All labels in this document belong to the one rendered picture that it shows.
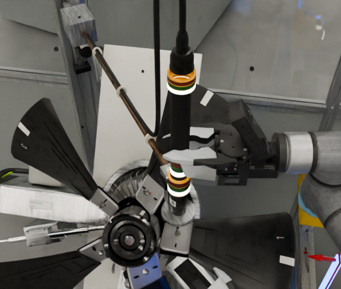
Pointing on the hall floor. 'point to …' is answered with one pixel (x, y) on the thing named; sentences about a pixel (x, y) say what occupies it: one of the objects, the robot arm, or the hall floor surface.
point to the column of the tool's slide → (79, 91)
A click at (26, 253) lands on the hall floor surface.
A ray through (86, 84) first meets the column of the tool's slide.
